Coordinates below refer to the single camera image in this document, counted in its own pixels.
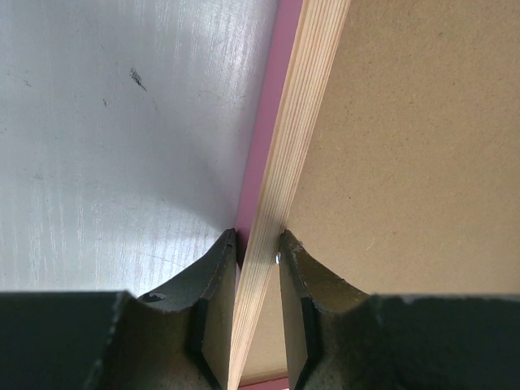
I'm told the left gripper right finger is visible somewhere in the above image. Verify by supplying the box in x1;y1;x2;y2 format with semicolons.
279;231;519;389

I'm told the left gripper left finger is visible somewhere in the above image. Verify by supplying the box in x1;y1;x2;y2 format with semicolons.
1;229;236;389

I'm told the brown cardboard backing board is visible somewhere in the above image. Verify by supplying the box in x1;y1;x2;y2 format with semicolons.
239;1;519;386

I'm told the pink picture frame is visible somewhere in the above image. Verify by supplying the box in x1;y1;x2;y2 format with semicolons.
227;1;349;389

